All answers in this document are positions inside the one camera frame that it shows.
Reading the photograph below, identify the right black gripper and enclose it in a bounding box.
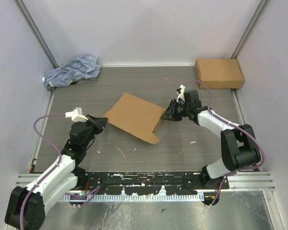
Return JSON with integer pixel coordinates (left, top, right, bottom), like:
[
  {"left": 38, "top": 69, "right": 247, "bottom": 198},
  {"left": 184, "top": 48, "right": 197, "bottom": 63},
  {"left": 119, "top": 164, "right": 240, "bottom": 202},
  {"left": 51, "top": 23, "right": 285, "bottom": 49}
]
[{"left": 161, "top": 99, "right": 191, "bottom": 122}]

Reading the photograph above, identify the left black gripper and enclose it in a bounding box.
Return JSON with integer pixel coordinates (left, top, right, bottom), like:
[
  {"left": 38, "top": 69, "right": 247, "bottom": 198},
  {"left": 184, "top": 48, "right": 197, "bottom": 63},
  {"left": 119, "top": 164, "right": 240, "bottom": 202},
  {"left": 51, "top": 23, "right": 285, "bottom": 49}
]
[{"left": 82, "top": 114, "right": 108, "bottom": 149}]

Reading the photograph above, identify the brown cardboard box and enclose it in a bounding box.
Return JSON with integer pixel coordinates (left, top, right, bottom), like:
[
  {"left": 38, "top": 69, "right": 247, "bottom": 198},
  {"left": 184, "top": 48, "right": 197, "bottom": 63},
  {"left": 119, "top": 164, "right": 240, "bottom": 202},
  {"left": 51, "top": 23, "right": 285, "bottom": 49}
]
[
  {"left": 195, "top": 58, "right": 244, "bottom": 89},
  {"left": 104, "top": 92, "right": 165, "bottom": 144}
]

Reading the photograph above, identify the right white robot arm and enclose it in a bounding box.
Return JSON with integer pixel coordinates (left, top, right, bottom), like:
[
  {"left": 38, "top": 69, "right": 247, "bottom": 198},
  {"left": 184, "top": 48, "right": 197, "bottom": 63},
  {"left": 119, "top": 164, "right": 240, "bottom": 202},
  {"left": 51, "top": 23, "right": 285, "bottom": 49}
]
[{"left": 161, "top": 85, "right": 263, "bottom": 189}]

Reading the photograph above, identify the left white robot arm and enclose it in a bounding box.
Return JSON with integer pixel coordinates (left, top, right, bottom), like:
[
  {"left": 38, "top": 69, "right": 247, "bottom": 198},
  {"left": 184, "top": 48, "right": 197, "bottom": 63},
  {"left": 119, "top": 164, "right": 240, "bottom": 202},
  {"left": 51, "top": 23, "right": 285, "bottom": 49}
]
[{"left": 4, "top": 109, "right": 108, "bottom": 230}]

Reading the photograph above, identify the folded brown cardboard box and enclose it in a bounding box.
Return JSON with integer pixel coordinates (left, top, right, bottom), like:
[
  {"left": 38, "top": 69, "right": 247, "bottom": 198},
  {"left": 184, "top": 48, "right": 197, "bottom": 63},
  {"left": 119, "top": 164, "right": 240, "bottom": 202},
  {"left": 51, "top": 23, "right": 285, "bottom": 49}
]
[{"left": 195, "top": 58, "right": 244, "bottom": 89}]

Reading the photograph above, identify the blue striped cloth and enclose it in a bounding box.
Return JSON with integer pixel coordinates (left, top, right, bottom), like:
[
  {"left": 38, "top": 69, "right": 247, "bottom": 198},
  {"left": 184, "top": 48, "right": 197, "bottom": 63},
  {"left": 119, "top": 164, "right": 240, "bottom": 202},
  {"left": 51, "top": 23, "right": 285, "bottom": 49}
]
[{"left": 42, "top": 55, "right": 102, "bottom": 92}]

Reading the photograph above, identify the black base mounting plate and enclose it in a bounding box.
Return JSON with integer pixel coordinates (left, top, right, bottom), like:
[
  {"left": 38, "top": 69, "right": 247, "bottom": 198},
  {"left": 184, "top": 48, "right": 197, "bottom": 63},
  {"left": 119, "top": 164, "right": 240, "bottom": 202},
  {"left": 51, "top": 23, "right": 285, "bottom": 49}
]
[{"left": 75, "top": 172, "right": 229, "bottom": 196}]

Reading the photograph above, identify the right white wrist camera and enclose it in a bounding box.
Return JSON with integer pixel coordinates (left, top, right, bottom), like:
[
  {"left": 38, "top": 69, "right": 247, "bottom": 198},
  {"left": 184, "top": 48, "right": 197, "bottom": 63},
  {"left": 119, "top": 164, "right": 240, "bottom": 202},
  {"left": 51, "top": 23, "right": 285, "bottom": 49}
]
[{"left": 176, "top": 84, "right": 185, "bottom": 104}]

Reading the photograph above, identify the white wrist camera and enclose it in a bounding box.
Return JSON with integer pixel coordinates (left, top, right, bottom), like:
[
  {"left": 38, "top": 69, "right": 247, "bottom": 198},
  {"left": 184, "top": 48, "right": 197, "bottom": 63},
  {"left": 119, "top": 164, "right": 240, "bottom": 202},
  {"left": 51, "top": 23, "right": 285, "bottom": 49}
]
[
  {"left": 65, "top": 107, "right": 88, "bottom": 122},
  {"left": 176, "top": 84, "right": 185, "bottom": 104}
]

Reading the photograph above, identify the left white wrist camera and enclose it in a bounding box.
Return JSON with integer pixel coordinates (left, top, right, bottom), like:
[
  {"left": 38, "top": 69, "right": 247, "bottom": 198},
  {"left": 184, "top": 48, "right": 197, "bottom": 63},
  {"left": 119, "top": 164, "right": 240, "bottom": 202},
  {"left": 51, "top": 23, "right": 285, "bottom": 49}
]
[{"left": 65, "top": 107, "right": 88, "bottom": 122}]

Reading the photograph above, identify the slotted cable duct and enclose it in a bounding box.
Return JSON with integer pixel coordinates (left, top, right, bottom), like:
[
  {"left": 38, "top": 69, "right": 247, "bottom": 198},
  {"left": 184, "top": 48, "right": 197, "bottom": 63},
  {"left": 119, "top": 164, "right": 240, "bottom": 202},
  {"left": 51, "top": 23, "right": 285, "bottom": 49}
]
[{"left": 60, "top": 193, "right": 205, "bottom": 202}]

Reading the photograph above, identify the aluminium front rail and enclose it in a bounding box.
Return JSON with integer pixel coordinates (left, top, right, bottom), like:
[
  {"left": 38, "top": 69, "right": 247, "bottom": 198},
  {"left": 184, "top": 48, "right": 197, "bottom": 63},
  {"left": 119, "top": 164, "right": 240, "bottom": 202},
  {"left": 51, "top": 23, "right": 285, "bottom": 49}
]
[{"left": 16, "top": 172, "right": 276, "bottom": 191}]

